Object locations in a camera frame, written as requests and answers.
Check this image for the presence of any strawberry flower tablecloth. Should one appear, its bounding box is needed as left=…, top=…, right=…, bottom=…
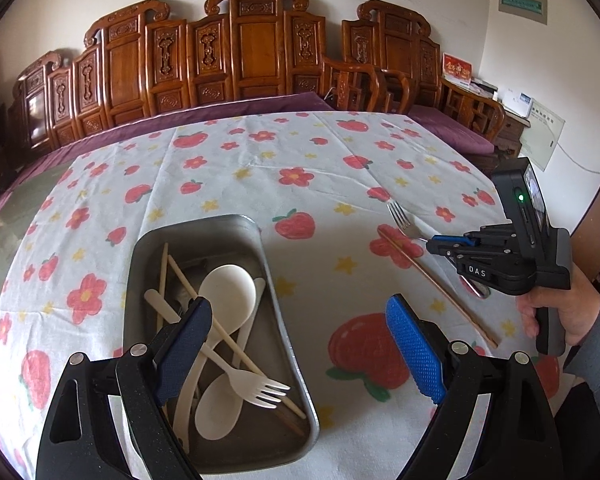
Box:
left=0, top=110, right=566, bottom=480

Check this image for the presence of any wooden armchair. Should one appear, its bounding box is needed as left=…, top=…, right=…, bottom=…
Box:
left=320, top=58, right=418, bottom=114

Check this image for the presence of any person's right hand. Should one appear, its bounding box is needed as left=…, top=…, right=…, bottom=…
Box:
left=516, top=263, right=600, bottom=346

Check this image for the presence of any green wall plaque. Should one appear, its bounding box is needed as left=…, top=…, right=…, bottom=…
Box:
left=498, top=0, right=548, bottom=25

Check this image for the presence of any steel fork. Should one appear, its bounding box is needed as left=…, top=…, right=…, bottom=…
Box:
left=387, top=198, right=491, bottom=299

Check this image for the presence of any white ceramic spoon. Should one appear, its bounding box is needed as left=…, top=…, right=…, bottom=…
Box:
left=173, top=264, right=256, bottom=452
left=195, top=278, right=266, bottom=441

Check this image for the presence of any red framed sign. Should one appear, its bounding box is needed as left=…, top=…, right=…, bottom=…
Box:
left=442, top=52, right=472, bottom=86

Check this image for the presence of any white wall panel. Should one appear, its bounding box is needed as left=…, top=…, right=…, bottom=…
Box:
left=520, top=100, right=566, bottom=171

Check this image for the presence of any cream handled plastic fork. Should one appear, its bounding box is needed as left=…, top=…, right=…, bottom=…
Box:
left=142, top=288, right=292, bottom=410

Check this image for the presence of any wooden side table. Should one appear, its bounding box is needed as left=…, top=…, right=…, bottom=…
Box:
left=439, top=79, right=530, bottom=158

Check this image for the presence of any grey metal tray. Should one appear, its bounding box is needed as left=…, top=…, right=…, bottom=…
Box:
left=123, top=214, right=320, bottom=474

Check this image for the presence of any white router box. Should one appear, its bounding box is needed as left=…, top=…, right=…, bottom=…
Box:
left=502, top=88, right=533, bottom=118

